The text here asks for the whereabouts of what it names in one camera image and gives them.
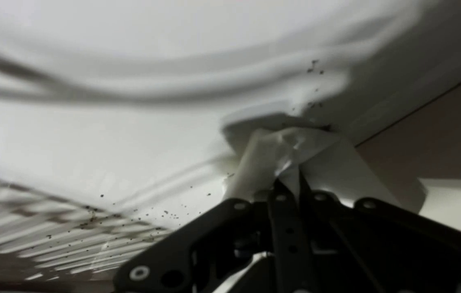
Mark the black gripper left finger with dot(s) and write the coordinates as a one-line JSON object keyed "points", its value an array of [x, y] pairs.
{"points": [[221, 241]]}

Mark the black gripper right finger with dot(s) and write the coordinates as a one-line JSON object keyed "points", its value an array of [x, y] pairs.
{"points": [[387, 247]]}

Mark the white napkin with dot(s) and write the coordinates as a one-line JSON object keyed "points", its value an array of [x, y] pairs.
{"points": [[324, 159]]}

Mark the white washing machine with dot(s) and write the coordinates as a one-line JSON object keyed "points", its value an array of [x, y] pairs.
{"points": [[140, 106]]}

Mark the wire rack tray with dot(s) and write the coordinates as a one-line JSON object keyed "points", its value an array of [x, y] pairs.
{"points": [[57, 236]]}

